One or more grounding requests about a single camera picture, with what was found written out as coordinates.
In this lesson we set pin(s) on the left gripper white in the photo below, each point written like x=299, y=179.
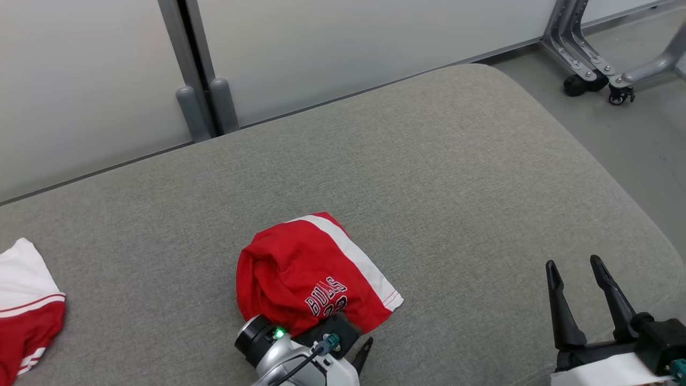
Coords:
x=337, y=372

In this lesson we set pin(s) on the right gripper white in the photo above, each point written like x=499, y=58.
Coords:
x=600, y=372

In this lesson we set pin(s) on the red Bulls basketball shorts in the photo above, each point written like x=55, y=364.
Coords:
x=289, y=268

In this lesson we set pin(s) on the red and white basketball jersey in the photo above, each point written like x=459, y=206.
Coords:
x=21, y=332

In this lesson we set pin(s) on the small black caster wheel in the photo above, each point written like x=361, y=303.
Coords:
x=620, y=95

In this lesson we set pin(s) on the bulky black caster wheel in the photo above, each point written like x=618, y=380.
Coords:
x=581, y=84

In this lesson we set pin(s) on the grey metal stand base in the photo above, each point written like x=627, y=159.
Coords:
x=576, y=43

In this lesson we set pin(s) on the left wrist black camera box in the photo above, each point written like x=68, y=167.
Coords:
x=345, y=326

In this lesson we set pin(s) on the grey cylindrical post foot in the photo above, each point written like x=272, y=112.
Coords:
x=193, y=115
x=225, y=107

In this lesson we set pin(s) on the grey metal partition post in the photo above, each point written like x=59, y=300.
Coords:
x=177, y=43

